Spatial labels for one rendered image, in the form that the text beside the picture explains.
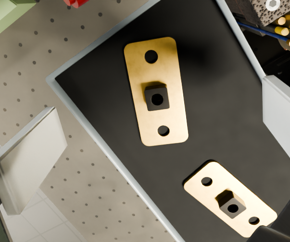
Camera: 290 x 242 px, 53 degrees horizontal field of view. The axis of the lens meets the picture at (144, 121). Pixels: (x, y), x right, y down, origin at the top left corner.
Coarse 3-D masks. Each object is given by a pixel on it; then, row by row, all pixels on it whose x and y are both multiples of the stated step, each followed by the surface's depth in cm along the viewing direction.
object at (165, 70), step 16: (128, 48) 21; (144, 48) 21; (160, 48) 21; (176, 48) 21; (128, 64) 22; (144, 64) 21; (160, 64) 21; (176, 64) 21; (144, 80) 22; (160, 80) 22; (176, 80) 22; (144, 96) 22; (176, 96) 22; (144, 112) 23; (160, 112) 23; (176, 112) 23; (144, 128) 23; (176, 128) 23; (144, 144) 24; (160, 144) 24
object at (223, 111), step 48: (192, 0) 20; (96, 48) 22; (192, 48) 21; (240, 48) 21; (96, 96) 23; (192, 96) 22; (240, 96) 22; (192, 144) 24; (240, 144) 24; (288, 192) 25; (192, 240) 28; (240, 240) 28
